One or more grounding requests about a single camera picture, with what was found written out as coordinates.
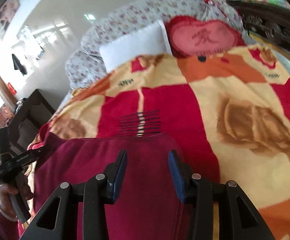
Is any red heart-shaped cushion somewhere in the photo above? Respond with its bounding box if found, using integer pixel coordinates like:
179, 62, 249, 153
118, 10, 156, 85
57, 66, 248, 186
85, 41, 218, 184
165, 15, 245, 59

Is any person's left hand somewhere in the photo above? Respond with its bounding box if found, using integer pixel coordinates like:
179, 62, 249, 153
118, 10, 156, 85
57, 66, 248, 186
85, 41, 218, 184
0, 176, 34, 219

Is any dark red fleece garment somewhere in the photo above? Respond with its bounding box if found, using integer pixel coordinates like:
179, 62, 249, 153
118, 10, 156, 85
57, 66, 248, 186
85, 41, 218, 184
33, 132, 220, 240

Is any red paper wall decoration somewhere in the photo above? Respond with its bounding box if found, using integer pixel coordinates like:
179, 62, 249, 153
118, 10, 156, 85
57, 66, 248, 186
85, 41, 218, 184
6, 83, 17, 95

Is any dark cloth hanging on wall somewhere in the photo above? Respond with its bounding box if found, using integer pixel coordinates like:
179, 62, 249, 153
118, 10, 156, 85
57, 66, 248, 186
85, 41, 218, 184
12, 54, 28, 76

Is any wall calendar poster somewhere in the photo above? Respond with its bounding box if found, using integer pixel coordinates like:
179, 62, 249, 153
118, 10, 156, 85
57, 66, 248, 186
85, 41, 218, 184
22, 25, 44, 60

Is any floral quilt pile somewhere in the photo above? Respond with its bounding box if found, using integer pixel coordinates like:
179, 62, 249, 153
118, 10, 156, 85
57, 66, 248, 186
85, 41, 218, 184
65, 0, 244, 89

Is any white square pillow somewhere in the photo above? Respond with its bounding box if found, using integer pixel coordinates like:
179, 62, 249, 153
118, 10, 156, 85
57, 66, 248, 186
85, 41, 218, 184
99, 20, 172, 73

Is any red orange love blanket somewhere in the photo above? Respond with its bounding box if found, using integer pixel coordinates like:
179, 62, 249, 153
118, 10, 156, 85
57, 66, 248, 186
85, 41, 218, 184
31, 45, 290, 239

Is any dark carved wooden headboard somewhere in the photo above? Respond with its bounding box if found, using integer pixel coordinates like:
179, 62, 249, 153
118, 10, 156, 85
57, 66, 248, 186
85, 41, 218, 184
225, 0, 290, 54

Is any dark wooden side table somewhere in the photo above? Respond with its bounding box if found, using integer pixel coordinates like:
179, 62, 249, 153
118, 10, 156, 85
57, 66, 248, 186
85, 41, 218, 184
8, 89, 55, 154

